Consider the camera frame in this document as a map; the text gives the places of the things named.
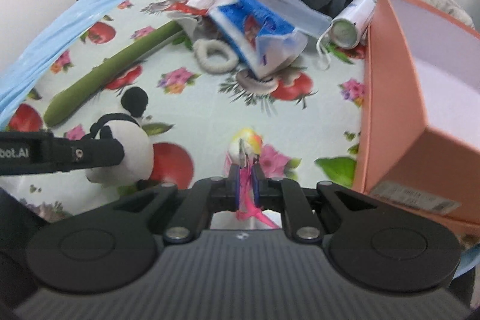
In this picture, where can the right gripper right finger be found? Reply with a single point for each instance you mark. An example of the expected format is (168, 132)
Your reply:
(286, 197)

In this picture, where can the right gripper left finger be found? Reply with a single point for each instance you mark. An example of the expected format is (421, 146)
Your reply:
(207, 197)

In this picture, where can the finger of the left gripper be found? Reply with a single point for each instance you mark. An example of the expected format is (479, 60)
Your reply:
(86, 153)

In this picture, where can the small panda plush toy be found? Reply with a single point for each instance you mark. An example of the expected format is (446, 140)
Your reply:
(125, 127)

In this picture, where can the blue tissue pack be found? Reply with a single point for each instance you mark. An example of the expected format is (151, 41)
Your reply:
(261, 38)

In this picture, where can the green plush toothbrush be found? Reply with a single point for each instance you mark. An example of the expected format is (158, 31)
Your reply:
(64, 104)

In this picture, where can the floral plastic table cover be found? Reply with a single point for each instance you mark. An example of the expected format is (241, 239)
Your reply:
(309, 119)

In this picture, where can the light blue bed sheet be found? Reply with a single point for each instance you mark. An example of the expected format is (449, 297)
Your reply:
(20, 77)

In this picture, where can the blue face mask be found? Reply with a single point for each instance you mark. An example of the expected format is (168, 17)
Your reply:
(307, 20)

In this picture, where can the orange cardboard box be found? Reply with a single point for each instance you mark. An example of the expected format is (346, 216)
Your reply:
(419, 136)

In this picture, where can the red packet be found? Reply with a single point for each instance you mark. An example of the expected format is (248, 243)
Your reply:
(191, 7)

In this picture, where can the white spray can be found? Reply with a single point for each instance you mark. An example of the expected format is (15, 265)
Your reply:
(351, 24)

